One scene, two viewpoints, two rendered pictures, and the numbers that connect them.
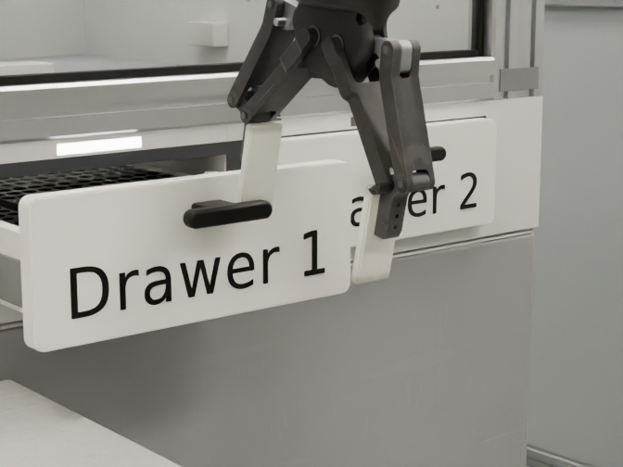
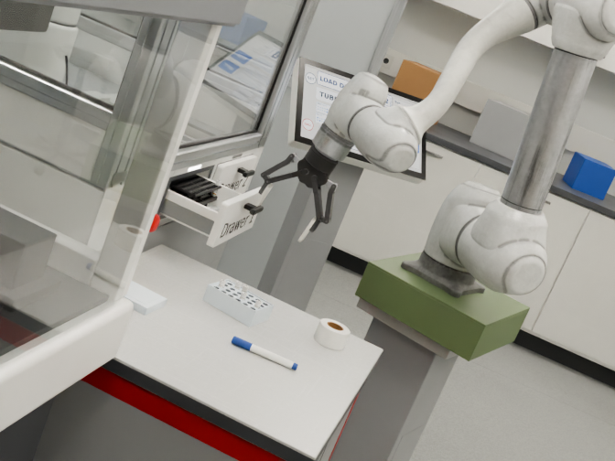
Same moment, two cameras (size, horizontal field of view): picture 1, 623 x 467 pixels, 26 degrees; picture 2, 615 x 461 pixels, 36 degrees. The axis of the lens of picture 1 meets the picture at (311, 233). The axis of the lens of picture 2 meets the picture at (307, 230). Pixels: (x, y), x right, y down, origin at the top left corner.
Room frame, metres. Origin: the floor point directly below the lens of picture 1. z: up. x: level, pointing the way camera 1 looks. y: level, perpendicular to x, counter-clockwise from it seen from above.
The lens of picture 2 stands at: (-0.77, 1.38, 1.48)
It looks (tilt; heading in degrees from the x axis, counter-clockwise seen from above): 15 degrees down; 319
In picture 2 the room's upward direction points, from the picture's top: 22 degrees clockwise
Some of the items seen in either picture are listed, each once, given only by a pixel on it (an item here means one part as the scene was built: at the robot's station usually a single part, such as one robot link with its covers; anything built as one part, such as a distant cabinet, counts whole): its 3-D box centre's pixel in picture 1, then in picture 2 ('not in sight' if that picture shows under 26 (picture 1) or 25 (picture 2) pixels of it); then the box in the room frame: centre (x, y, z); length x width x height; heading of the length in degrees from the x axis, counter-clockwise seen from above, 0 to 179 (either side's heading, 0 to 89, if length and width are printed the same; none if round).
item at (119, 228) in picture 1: (199, 247); (237, 215); (1.00, 0.09, 0.87); 0.29 x 0.02 x 0.11; 129
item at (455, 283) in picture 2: not in sight; (449, 269); (0.82, -0.49, 0.89); 0.22 x 0.18 x 0.06; 108
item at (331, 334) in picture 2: not in sight; (331, 334); (0.60, 0.03, 0.78); 0.07 x 0.07 x 0.04
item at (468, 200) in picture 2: not in sight; (469, 224); (0.80, -0.47, 1.03); 0.18 x 0.16 x 0.22; 164
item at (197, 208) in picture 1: (219, 211); (252, 208); (0.98, 0.07, 0.91); 0.07 x 0.04 x 0.01; 129
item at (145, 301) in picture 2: not in sight; (129, 293); (0.73, 0.47, 0.77); 0.13 x 0.09 x 0.02; 35
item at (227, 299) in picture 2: not in sight; (238, 302); (0.71, 0.21, 0.78); 0.12 x 0.08 x 0.04; 28
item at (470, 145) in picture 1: (387, 183); (231, 178); (1.31, -0.07, 0.87); 0.29 x 0.02 x 0.11; 129
